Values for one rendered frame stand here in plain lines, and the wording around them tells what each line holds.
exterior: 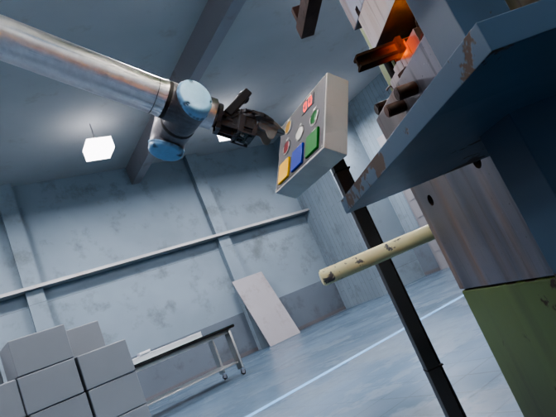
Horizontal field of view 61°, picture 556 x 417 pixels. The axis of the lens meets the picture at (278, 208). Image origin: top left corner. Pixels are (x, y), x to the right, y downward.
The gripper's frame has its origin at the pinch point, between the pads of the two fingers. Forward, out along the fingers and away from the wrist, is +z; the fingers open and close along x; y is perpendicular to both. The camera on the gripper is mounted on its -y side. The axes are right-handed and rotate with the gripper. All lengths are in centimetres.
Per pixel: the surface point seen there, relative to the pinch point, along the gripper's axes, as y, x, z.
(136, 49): -412, -474, -49
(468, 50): 59, 93, -26
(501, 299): 55, 45, 31
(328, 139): 2.9, 7.1, 12.5
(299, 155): 1.5, -7.7, 10.2
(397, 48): 5.1, 47.2, 6.1
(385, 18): -2.9, 46.6, 3.7
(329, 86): -16.4, 7.1, 12.1
